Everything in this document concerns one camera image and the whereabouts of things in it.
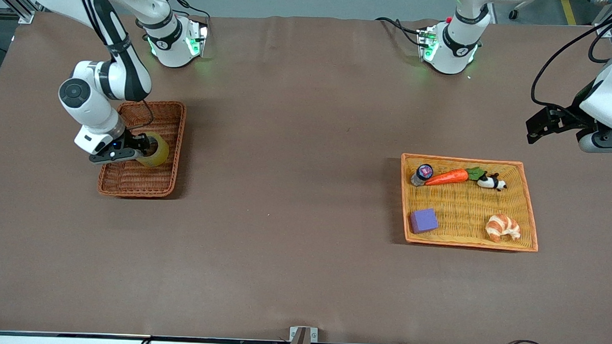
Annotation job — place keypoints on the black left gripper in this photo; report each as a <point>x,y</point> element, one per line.
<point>567,116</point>

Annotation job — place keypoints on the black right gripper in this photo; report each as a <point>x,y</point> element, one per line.
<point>135,140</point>

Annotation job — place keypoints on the yellowish clear tape roll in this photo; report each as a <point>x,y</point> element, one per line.
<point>160,155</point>

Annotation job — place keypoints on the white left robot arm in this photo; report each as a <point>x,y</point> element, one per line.
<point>450,50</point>

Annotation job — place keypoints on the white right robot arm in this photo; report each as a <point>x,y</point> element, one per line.
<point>87,98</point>

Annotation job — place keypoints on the brown wicker basket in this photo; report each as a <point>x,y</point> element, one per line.
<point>132,178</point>

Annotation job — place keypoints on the yellow wicker tray basket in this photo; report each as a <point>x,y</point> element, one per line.
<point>462,213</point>

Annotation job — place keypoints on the black white panda toy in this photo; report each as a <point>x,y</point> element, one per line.
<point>490,182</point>

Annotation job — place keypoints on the orange toy carrot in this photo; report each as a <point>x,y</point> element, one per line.
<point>446,177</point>

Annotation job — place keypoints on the toy croissant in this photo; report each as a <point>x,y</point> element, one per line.
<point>501,227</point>

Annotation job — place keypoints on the office chair caster leg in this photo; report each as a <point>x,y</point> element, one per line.
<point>515,14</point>

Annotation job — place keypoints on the small bottle purple cap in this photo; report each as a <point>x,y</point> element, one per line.
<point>423,172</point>

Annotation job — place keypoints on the purple foam cube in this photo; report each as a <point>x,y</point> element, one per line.
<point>424,220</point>

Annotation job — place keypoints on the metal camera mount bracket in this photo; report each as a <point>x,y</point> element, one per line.
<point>302,340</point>

